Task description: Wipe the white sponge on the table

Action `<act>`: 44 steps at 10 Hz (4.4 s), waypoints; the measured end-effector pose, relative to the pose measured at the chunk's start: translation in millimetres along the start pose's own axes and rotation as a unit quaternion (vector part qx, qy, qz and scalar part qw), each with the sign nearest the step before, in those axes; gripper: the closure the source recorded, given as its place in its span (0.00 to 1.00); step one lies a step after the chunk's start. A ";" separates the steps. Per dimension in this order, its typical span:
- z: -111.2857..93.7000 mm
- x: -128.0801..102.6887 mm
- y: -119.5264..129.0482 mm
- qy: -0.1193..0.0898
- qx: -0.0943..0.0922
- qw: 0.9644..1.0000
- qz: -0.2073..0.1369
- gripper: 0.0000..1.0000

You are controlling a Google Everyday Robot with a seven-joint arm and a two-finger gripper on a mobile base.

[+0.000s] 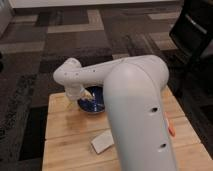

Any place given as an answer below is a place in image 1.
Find black office chair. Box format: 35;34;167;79
169;0;213;58

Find white sponge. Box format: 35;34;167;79
91;130;114;154

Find dark blue bowl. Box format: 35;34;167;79
77;86;105;114

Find orange marker pen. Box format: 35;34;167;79
165;112;176;137

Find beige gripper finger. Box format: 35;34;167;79
68;99;74;108
82;90;93;100

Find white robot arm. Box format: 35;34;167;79
53;55;178;171

